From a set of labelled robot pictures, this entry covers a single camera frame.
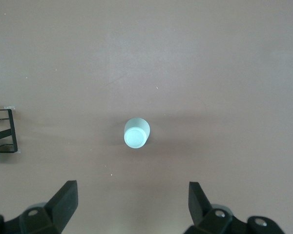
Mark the black wire cup rack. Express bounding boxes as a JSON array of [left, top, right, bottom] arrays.
[[0, 109, 18, 154]]

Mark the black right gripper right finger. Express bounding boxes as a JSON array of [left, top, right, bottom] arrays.
[[183, 181, 286, 234]]

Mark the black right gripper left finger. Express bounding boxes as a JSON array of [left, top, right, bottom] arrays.
[[0, 180, 78, 234]]

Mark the mint green plastic cup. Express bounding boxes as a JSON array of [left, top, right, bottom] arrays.
[[123, 117, 151, 149]]

